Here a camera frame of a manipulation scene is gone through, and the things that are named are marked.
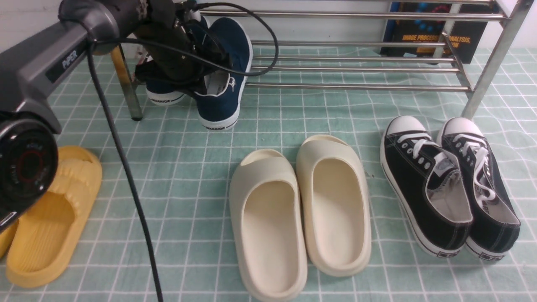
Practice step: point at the dark image processing book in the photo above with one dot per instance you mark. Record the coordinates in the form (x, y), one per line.
(464, 36)

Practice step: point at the steel shoe rack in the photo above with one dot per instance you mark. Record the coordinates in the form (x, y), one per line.
(445, 59)

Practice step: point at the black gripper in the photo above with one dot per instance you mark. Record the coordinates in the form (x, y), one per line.
(177, 58)

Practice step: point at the yellow ridged slipper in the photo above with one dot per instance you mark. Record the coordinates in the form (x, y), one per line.
(48, 233)
(6, 238)

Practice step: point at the right black canvas sneaker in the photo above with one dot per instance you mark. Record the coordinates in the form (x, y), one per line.
(495, 227)

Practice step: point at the navy slip-on shoe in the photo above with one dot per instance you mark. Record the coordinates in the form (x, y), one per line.
(162, 93)
(219, 105)

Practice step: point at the left cream slide slipper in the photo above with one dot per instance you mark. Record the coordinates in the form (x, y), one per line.
(264, 202)

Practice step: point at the right yellow ridged slipper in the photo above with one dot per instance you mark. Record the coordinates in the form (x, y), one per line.
(48, 233)

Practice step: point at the right cream slide slipper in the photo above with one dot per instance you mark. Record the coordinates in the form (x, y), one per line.
(336, 205)

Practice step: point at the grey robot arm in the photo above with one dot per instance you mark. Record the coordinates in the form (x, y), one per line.
(34, 68)

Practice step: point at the cream slide slipper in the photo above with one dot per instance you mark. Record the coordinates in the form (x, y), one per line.
(336, 205)
(264, 202)

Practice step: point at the black canvas sneaker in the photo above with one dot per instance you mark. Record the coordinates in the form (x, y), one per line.
(495, 227)
(428, 182)

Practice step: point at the green checkered table cloth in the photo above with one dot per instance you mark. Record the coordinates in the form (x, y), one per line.
(182, 174)

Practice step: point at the left black canvas sneaker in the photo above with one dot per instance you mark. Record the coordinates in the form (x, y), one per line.
(428, 182)

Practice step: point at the left yellow ridged slipper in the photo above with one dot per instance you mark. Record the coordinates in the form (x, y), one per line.
(6, 238)

